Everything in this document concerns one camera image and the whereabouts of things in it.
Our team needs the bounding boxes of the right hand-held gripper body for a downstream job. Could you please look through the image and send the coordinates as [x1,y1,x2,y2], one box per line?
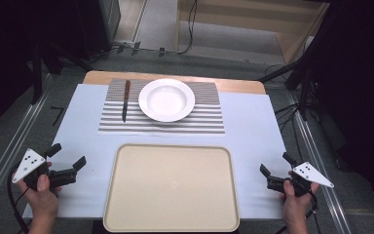
[266,161,335,198]

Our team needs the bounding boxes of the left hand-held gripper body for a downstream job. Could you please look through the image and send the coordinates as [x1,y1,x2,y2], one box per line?
[12,148,79,193]

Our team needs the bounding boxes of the person's right hand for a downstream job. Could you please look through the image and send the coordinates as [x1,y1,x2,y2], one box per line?
[280,171,320,226]

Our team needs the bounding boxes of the person's left hand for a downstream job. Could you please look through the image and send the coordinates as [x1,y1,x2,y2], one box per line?
[16,161,61,220]

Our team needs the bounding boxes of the white table sheet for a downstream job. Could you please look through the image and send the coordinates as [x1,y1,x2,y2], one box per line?
[22,83,293,220]

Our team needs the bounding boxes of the grey striped placemat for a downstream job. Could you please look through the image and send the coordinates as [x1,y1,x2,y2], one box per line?
[97,78,226,135]

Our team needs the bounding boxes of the black stand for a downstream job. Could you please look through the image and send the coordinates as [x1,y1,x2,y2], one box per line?
[257,0,342,123]
[28,35,89,105]

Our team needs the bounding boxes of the dark table knife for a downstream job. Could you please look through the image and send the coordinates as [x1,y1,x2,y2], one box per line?
[122,79,131,124]

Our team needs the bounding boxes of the beige plastic tray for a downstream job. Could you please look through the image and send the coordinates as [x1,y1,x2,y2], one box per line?
[102,143,241,233]

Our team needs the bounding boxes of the white round plate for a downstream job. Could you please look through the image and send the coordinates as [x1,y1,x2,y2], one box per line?
[137,78,196,123]

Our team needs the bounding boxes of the wooden shelf unit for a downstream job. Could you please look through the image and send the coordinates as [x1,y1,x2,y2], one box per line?
[174,0,331,65]

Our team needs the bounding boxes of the dark cabinet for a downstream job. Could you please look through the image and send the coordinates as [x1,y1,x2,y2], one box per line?
[77,0,122,53]

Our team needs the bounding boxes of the metal floor rail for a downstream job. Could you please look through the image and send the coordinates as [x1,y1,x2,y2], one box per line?
[286,92,354,234]
[0,92,52,217]

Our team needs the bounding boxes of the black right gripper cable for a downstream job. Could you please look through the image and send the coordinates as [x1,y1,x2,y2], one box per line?
[275,189,321,234]

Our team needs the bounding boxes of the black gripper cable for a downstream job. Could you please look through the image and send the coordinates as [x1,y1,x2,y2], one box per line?
[7,162,31,234]
[275,189,321,234]

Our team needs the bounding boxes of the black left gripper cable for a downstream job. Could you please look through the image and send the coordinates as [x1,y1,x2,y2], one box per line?
[7,162,31,234]

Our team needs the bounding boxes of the black floor cables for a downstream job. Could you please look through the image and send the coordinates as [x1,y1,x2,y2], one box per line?
[273,102,306,154]

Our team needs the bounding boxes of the black hanging cable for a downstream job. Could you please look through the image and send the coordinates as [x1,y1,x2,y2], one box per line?
[177,0,199,55]

